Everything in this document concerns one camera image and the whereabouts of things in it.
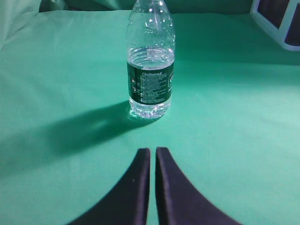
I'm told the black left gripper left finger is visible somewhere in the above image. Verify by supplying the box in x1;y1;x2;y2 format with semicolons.
70;148;150;225

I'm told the white drawer cabinet frame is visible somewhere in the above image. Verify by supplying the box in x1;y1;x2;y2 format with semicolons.
250;0;300;52

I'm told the clear plastic water bottle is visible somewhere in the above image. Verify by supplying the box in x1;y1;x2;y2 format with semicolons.
126;0;176;119

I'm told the green tablecloth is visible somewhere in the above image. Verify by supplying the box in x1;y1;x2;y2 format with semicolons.
0;11;300;225

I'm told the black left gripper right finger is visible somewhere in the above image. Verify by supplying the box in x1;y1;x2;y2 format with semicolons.
155;147;240;225

